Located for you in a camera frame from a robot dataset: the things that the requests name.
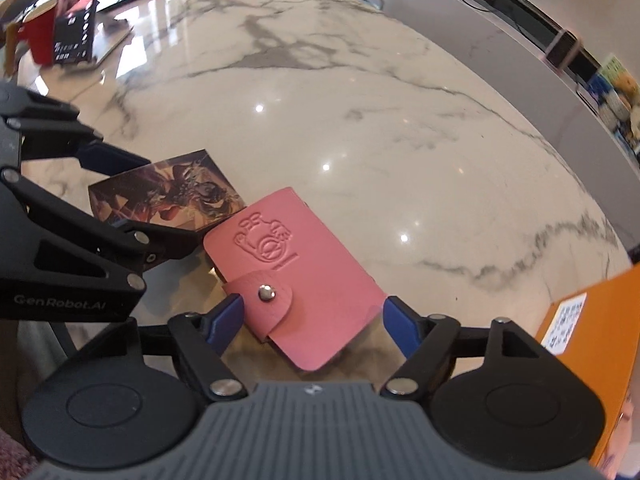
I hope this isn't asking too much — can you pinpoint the red mug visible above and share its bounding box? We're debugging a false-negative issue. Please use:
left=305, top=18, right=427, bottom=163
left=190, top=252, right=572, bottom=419
left=4, top=0, right=56, bottom=75

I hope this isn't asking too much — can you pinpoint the pink leather card wallet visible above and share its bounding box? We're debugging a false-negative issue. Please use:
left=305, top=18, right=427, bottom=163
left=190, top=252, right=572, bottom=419
left=204, top=188, right=386, bottom=372

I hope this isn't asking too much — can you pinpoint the brown teddy bear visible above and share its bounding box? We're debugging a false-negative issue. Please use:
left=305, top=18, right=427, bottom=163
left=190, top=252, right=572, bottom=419
left=610, top=70, right=639, bottom=101

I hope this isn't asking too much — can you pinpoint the standing dark photo card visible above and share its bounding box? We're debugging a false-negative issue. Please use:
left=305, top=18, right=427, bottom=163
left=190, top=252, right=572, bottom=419
left=53, top=0, right=98, bottom=65

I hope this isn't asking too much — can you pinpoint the orange cardboard box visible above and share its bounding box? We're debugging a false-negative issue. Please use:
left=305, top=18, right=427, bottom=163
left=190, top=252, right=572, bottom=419
left=536, top=266, right=639, bottom=479

